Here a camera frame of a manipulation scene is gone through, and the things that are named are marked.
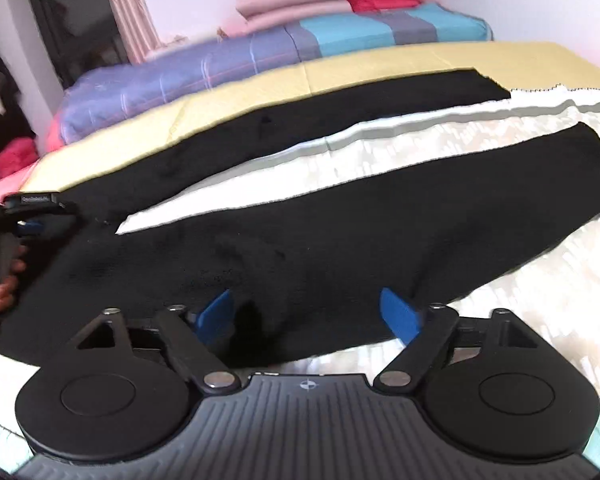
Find red pink blanket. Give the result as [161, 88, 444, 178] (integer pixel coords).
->
[0, 112, 68, 201]

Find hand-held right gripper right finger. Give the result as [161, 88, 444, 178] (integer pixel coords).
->
[374, 287, 546, 391]

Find dark hanging clothes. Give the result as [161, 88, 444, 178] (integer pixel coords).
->
[0, 40, 37, 163]

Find pink striped curtain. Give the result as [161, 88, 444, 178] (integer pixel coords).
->
[99, 0, 162, 65]

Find black pants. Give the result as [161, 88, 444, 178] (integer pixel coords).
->
[0, 70, 600, 368]

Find plaid purple blue quilt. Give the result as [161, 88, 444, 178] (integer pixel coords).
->
[55, 2, 496, 151]

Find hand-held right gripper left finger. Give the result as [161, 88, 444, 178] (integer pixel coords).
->
[67, 289, 241, 395]

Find yellow beige patterned bedsheet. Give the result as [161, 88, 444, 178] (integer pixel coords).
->
[0, 40, 600, 441]

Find dark cabinet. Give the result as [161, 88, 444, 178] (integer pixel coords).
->
[20, 0, 132, 88]

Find person's left hand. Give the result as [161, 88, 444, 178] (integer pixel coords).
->
[0, 242, 29, 313]

